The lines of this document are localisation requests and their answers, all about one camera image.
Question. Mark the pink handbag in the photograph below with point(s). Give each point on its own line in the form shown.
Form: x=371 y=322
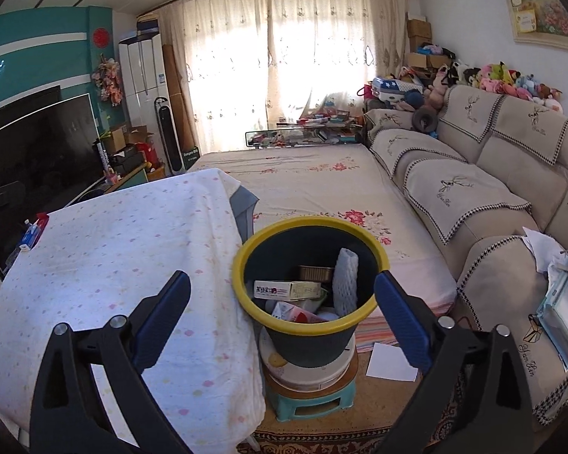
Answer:
x=368 y=91

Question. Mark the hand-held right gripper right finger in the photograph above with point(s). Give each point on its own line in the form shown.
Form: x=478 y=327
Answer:
x=402 y=321

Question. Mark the patterned rug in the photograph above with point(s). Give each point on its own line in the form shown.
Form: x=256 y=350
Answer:
x=359 y=411

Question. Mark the tall white box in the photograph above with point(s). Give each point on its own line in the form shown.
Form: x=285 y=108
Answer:
x=102 y=157

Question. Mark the white barcode box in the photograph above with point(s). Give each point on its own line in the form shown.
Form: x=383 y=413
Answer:
x=288 y=289

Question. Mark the stack of cardboard boxes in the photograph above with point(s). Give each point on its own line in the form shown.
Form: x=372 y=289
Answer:
x=419 y=38

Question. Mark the flat white paper sheet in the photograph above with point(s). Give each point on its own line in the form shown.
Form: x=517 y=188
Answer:
x=392 y=362

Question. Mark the red bag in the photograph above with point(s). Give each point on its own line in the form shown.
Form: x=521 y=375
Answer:
x=150 y=153

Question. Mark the plastic bags on sofa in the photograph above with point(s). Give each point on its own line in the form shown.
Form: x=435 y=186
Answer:
x=563 y=312

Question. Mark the white dotted tablecloth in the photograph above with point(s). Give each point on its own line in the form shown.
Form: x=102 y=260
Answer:
x=99 y=269

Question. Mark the small wooden crate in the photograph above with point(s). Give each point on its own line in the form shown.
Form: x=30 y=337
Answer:
x=156 y=172

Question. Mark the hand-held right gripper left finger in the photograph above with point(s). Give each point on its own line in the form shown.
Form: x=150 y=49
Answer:
x=163 y=321

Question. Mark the dark flat box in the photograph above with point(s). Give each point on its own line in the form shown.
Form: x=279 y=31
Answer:
x=148 y=27

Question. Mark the flat red packet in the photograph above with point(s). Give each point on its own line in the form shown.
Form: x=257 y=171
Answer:
x=42 y=218

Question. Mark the black storage box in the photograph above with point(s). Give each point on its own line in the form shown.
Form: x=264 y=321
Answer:
x=125 y=157

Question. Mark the crumpled white paper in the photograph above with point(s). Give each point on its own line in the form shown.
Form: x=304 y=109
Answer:
x=542 y=250

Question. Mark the red snack packet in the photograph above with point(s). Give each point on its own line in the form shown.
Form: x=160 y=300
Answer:
x=293 y=313

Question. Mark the red round wall ornament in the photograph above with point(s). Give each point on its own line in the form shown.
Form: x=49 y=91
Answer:
x=101 y=37

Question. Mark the blue star-print bag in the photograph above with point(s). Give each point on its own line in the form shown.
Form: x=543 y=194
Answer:
x=389 y=88

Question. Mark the pile of plush toys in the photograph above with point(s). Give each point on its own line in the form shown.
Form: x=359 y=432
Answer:
x=497 y=80

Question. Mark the grey table cover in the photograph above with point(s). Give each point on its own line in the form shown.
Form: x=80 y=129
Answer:
x=244 y=208

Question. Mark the black white tower fan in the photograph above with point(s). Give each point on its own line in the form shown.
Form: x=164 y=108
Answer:
x=168 y=137

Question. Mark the smaller black television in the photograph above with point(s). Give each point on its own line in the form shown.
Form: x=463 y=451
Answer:
x=19 y=106

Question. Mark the white standing air conditioner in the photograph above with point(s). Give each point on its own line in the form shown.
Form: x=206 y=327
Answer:
x=142 y=85

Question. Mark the sheer embroidered curtains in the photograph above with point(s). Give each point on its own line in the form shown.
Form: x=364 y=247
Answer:
x=288 y=56

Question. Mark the white round tin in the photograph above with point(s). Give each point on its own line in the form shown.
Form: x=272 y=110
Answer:
x=288 y=373

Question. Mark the white foam net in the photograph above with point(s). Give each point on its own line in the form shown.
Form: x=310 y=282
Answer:
x=344 y=279

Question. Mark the green plastic stool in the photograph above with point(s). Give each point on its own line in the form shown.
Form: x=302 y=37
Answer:
x=284 y=406

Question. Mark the artificial flower bunch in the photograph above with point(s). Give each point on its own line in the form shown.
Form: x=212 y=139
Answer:
x=108 y=80

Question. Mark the floral mattress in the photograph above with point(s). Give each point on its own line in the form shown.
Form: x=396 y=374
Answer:
x=312 y=189

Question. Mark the brown plastic tray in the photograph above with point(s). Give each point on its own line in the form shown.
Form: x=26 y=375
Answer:
x=315 y=273

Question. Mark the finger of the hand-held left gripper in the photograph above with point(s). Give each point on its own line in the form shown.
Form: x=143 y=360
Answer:
x=4 y=196

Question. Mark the beige sofa with covers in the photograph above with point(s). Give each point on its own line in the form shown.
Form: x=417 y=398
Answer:
x=501 y=161

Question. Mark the round wooden board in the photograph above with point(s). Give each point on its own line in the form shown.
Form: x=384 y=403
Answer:
x=312 y=392

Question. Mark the large flat television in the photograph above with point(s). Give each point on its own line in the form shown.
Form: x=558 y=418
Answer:
x=38 y=161

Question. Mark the tall cardboard sheet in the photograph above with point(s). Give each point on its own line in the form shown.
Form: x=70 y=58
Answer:
x=180 y=99

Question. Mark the grey neck pillow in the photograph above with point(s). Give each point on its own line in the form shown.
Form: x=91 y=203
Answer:
x=420 y=120

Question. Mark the cluttered glass table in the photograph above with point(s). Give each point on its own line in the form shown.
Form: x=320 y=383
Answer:
x=303 y=135

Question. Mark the open cardboard box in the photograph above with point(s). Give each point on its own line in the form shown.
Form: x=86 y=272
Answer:
x=137 y=135

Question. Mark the yellow-rimmed dark bin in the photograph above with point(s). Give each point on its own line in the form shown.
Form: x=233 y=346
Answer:
x=312 y=221

